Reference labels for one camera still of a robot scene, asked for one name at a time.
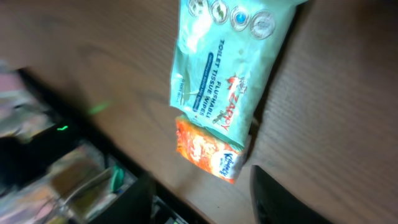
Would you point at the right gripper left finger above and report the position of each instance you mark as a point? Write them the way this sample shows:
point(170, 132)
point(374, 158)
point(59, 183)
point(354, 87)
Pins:
point(133, 206)

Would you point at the orange Kleenex tissue pack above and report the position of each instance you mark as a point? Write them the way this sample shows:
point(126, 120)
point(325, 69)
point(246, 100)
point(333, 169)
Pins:
point(208, 152)

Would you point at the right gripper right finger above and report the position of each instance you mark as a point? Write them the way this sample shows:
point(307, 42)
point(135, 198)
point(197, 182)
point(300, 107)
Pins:
point(273, 204)

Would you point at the mint green wipes pack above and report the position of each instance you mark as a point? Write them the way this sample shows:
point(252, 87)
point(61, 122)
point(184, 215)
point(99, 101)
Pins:
point(224, 54)

